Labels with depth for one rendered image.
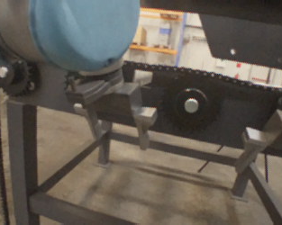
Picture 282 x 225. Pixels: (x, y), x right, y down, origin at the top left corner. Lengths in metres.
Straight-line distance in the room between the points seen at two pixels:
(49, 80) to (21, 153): 0.31
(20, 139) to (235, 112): 0.75
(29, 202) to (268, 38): 1.05
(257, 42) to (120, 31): 0.50
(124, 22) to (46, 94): 0.60
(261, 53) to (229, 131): 0.23
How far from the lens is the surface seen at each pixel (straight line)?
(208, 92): 0.53
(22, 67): 0.73
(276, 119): 0.41
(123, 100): 0.37
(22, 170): 0.90
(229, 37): 0.60
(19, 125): 0.82
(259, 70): 10.10
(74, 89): 0.34
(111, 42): 0.16
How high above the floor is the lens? 0.94
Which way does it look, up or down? 14 degrees down
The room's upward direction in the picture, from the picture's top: 9 degrees clockwise
